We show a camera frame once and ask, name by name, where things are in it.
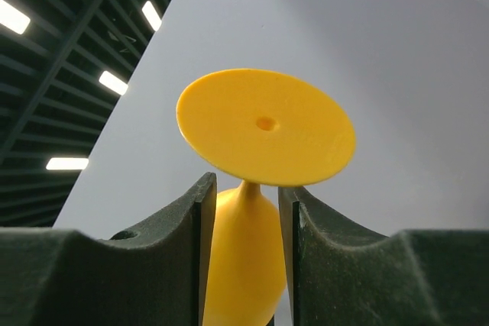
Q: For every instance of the orange plastic wine glass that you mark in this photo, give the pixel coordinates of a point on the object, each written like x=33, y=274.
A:
x=267, y=129

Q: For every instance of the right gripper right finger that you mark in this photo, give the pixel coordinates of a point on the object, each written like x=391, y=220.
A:
x=341, y=273

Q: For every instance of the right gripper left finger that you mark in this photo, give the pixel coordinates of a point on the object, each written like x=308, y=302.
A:
x=152, y=273

